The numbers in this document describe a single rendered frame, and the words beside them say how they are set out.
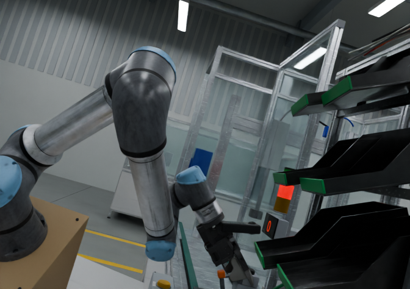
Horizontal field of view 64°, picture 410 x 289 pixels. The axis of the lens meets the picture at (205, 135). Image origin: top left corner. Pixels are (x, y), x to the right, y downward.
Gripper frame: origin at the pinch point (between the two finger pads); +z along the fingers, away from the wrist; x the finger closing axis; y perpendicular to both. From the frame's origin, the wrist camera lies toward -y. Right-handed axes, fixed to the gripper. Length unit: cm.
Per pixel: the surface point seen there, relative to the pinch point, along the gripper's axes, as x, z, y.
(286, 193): -16.5, -10.9, -25.2
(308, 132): -17, -26, -43
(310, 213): 20.7, -15.0, -17.6
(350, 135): -105, 2, -105
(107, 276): -31, -12, 44
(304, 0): -610, -208, -437
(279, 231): -13.0, -2.2, -16.1
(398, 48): 38, -40, -42
